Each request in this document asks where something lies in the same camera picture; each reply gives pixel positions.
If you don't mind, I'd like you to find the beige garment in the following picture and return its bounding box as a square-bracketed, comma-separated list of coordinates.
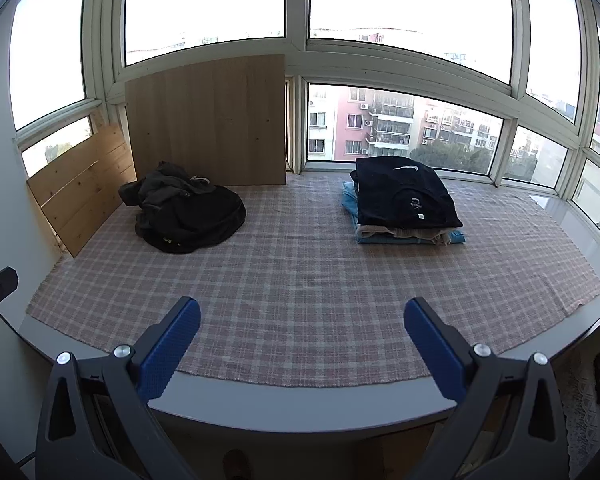
[356, 224, 453, 246]

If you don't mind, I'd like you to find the pink apartment building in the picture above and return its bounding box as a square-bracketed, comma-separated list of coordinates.
[307, 25, 506, 162]

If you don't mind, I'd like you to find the pine plank panel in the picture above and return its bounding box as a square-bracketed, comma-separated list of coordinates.
[26, 122, 138, 259]

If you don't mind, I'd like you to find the pink plaid cloth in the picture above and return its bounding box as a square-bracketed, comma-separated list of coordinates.
[26, 172, 600, 390]

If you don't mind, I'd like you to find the white lace cloth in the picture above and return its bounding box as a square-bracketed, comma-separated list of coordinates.
[555, 332, 600, 480]

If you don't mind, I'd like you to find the light blue garment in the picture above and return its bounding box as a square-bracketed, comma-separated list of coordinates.
[341, 181, 467, 246]

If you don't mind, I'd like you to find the light wooden board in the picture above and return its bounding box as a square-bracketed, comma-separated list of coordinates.
[125, 54, 287, 188]

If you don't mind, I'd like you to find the grey daisy print t-shirt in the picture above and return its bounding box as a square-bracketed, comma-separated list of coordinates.
[119, 161, 218, 211]

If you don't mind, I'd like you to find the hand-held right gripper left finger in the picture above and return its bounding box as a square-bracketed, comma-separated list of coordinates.
[35, 296, 202, 480]

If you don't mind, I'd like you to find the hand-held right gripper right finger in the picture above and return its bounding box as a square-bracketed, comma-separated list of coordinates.
[403, 297, 567, 480]

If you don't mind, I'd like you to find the black t-shirt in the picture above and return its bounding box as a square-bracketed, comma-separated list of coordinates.
[134, 180, 247, 255]

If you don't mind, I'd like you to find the navy t-shirt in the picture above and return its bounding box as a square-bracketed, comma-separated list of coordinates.
[356, 156, 464, 228]

